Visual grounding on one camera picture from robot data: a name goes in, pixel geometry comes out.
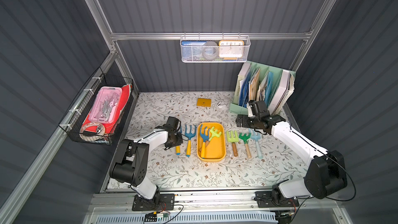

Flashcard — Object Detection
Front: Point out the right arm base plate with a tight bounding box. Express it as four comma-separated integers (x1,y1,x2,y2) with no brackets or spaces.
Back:
254,190,300,208

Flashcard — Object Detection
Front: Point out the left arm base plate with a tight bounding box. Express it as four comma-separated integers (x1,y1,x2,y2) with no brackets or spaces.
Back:
132,194,175,212

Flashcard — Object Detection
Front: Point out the blue box in basket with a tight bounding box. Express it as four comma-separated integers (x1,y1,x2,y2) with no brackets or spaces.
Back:
180,40,206,61

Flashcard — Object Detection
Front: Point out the blue fork yellow handle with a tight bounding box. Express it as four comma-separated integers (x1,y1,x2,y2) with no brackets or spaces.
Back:
184,125,197,157

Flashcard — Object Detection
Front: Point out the yellow wallet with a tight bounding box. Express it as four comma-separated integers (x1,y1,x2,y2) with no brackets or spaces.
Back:
197,98,211,107

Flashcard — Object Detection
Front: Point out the grey tape roll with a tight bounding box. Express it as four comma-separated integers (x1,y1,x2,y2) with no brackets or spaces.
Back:
202,41,219,61

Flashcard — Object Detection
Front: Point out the dark green hand rake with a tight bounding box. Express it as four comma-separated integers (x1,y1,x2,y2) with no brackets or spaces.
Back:
238,133,252,159

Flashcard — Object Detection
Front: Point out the light blue hand rake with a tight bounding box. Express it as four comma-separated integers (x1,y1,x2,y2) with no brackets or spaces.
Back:
249,129,263,159

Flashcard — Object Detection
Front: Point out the white wire hanging basket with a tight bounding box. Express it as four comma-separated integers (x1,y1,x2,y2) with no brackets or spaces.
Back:
180,35,251,63

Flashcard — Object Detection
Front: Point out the light green hand rake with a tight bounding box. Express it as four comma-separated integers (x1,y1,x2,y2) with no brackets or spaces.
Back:
227,131,239,157

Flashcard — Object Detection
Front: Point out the yellow storage box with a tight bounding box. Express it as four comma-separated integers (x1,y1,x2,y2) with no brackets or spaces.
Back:
197,122,227,163

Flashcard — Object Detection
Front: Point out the clear tape roll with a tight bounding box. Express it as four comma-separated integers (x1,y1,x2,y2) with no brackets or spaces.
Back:
85,122,106,135

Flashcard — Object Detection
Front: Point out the lime green hand fork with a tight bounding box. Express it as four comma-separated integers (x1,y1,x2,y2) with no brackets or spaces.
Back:
206,127,222,146

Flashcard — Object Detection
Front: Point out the blue rake yellow handle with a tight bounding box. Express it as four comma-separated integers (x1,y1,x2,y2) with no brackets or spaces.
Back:
176,127,182,155
200,124,209,159

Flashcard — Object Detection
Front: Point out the yellow alarm clock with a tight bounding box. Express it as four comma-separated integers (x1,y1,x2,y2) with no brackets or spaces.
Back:
219,40,245,59

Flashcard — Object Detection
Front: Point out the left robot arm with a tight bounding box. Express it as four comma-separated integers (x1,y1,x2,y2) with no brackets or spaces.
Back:
109,117,183,205

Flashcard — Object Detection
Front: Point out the green file organizer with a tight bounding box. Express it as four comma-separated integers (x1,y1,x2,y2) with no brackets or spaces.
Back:
230,61,296,115

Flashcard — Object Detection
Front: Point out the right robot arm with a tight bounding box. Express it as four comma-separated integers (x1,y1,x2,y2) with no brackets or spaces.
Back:
235,100,348,204

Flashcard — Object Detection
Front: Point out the black wire side basket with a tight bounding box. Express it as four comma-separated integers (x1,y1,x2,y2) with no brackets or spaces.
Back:
59,69,134,146

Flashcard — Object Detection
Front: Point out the white binder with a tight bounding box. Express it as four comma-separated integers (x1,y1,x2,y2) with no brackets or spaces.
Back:
268,69,295,115

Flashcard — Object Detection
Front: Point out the blue folder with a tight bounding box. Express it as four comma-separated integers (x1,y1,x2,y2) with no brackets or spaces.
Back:
264,71,274,106

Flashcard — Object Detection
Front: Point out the pink tool case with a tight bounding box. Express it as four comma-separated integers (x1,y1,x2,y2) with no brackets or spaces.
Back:
89,87,122,124

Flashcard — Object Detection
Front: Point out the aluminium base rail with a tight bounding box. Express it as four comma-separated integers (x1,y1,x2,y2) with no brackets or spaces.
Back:
83,187,353,224

